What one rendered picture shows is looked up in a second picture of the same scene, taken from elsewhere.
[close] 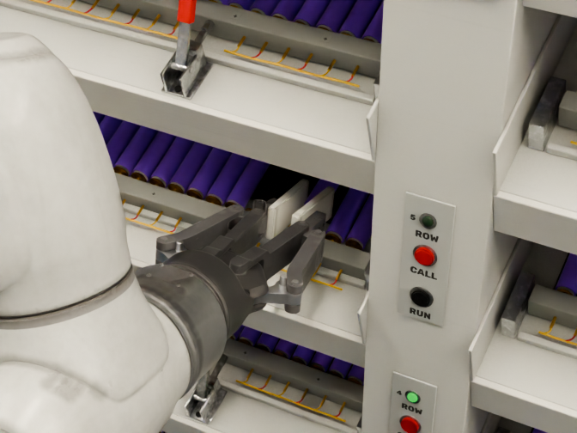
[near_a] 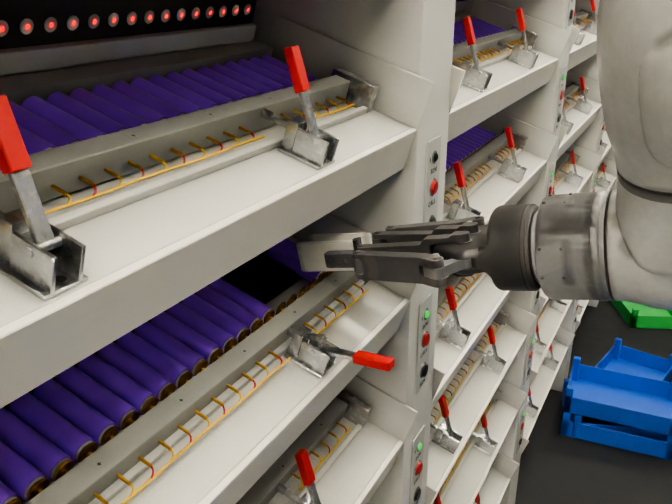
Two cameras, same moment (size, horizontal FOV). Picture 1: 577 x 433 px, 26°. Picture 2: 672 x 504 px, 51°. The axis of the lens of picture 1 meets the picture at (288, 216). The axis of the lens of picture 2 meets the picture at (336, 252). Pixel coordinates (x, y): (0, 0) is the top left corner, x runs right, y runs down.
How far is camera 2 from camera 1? 1.13 m
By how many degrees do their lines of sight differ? 76
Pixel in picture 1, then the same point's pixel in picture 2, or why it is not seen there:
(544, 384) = not seen: hidden behind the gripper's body
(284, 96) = (345, 132)
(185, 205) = (268, 334)
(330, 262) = (349, 281)
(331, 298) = (368, 302)
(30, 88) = not seen: outside the picture
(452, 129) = (440, 74)
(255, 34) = (289, 105)
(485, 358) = not seen: hidden behind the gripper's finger
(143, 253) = (293, 395)
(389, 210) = (421, 166)
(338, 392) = (334, 415)
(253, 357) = (289, 461)
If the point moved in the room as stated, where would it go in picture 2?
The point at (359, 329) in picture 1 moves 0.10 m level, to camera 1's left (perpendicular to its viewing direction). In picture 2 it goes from (397, 298) to (404, 342)
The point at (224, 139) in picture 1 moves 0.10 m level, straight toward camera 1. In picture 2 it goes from (349, 188) to (462, 187)
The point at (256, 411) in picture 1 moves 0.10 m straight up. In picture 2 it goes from (326, 487) to (326, 409)
